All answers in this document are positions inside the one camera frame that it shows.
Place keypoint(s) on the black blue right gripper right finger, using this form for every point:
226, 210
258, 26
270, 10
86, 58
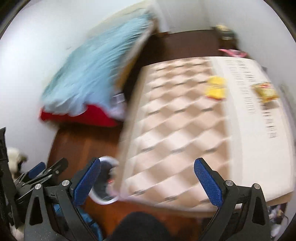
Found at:
242, 211

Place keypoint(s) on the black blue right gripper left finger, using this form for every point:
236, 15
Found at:
40, 222

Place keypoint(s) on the white trash bin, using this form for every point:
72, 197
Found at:
101, 192

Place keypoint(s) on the checkered beige table mat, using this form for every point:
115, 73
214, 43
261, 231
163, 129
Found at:
171, 123

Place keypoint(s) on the red bed sheet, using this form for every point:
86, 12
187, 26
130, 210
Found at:
93, 116

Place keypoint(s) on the yellow snack bag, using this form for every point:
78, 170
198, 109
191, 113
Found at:
266, 91

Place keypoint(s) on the yellow red small box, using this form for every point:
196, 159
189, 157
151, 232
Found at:
216, 88

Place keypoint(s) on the light blue duvet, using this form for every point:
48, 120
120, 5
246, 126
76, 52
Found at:
89, 73

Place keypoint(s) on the pink plush toy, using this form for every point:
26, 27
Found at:
233, 53

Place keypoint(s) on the grey bedside stool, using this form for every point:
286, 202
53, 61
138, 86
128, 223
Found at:
224, 34

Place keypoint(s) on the wooden bed frame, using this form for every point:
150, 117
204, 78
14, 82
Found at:
133, 54

